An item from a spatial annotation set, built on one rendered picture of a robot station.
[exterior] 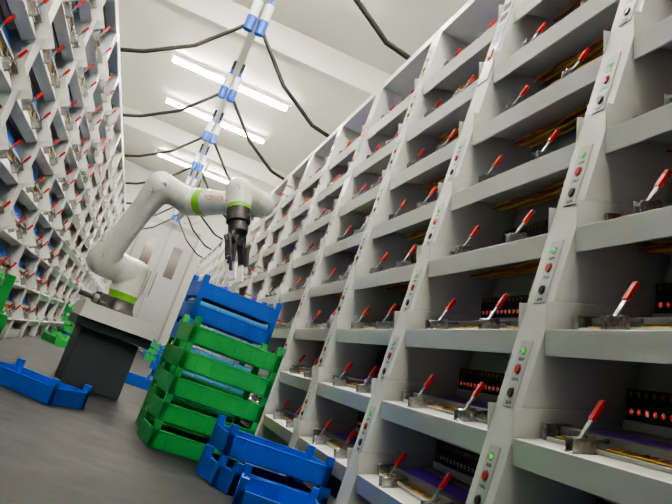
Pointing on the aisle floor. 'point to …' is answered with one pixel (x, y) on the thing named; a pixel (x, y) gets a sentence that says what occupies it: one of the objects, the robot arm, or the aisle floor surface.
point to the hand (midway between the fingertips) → (236, 273)
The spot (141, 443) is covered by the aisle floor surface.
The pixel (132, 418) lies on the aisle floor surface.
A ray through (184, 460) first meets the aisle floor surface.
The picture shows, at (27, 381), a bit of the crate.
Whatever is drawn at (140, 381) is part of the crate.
